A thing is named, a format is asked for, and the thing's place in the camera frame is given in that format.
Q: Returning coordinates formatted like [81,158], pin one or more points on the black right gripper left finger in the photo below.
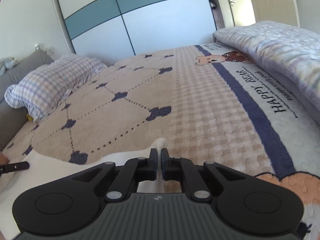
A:
[125,179]

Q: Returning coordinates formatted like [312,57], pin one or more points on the person's left hand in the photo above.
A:
[3,159]

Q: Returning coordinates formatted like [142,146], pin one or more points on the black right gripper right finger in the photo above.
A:
[187,174]

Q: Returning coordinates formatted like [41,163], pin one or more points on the small white bottle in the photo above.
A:
[37,46]

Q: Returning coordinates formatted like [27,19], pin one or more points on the yellow small object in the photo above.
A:
[30,118]

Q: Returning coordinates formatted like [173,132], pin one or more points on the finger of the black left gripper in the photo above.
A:
[14,167]

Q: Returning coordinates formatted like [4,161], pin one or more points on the grey padded headboard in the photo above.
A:
[16,86]

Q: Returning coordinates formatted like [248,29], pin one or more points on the white garment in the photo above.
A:
[75,172]

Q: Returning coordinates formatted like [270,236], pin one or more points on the white and teal wardrobe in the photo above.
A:
[113,30]

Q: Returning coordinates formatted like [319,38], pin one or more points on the blue grey plush toy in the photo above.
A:
[7,63]

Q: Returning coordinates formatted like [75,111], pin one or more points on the cream room door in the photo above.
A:
[282,11]

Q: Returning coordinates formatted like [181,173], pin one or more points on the folded light purple quilt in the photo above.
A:
[288,53]

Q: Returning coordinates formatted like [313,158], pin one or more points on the purple plaid pillow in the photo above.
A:
[58,80]

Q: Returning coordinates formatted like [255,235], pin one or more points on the beige patterned bed blanket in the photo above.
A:
[201,102]

